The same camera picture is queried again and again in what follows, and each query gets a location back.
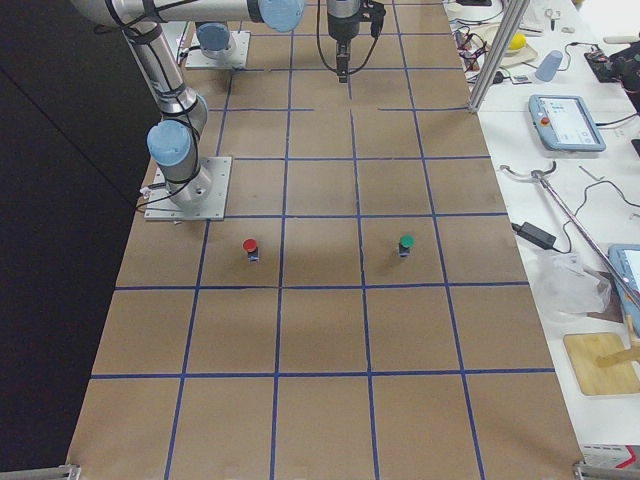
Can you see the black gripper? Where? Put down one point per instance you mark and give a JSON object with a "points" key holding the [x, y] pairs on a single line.
{"points": [[340, 26]]}

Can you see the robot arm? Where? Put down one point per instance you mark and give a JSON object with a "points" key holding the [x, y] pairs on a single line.
{"points": [[174, 142], [343, 21]]}

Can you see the green push button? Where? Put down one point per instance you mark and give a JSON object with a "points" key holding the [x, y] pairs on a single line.
{"points": [[405, 245]]}

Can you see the red push button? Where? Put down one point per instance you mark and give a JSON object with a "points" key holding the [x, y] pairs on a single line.
{"points": [[251, 248]]}

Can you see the yellow lemon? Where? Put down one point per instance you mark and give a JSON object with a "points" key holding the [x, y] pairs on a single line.
{"points": [[517, 43]]}

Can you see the translucent plastic cup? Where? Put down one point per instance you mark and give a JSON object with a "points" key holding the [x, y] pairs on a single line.
{"points": [[549, 66]]}

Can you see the left teach pendant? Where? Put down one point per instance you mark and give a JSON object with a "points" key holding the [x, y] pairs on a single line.
{"points": [[564, 123]]}

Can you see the teach pendant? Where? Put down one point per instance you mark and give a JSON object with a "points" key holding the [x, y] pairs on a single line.
{"points": [[625, 259], [564, 123]]}

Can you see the metal grabber stick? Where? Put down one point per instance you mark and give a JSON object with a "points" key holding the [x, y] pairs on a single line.
{"points": [[541, 176]]}

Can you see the black power adapter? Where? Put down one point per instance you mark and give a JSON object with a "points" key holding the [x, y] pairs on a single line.
{"points": [[536, 236]]}

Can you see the clear plastic bag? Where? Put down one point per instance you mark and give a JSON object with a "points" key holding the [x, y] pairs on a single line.
{"points": [[564, 283]]}

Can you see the wooden cutting board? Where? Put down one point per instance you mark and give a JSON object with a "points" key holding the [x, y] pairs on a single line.
{"points": [[601, 365]]}

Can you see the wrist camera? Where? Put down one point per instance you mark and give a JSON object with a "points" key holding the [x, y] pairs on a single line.
{"points": [[373, 12]]}

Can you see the aluminium frame post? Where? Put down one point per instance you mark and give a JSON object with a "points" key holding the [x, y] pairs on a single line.
{"points": [[506, 30]]}

